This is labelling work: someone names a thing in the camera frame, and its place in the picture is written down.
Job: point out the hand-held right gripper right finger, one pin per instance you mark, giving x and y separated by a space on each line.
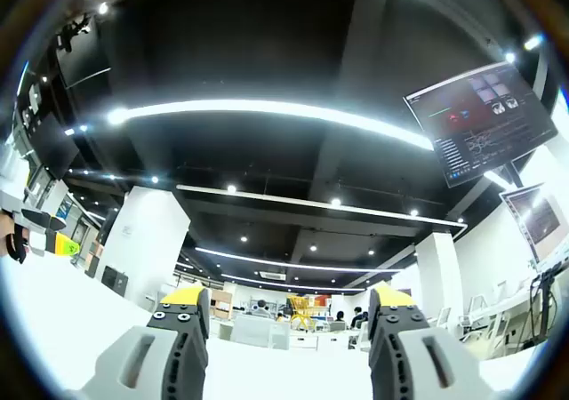
435 364

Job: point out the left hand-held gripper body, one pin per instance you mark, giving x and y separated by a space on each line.
11 201

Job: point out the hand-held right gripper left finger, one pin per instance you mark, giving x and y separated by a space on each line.
133 364

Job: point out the white office desk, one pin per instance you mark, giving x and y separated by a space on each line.
502 311

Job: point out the person's left hand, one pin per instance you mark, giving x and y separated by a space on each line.
4 226

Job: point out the black cabinet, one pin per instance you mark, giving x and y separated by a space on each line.
114 279

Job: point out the wooden cabinet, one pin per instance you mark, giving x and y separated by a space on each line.
221 304

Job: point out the yellow shopping cart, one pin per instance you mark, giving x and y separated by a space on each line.
302 311

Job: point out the ceiling air vent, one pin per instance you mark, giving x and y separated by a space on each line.
272 275

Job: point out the silver laptop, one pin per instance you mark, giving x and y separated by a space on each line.
540 222

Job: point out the large black monitor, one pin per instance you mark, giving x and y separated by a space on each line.
484 124

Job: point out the long ceiling light strip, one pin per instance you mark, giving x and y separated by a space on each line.
266 106

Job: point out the black wall screen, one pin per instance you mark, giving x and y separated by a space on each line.
58 149

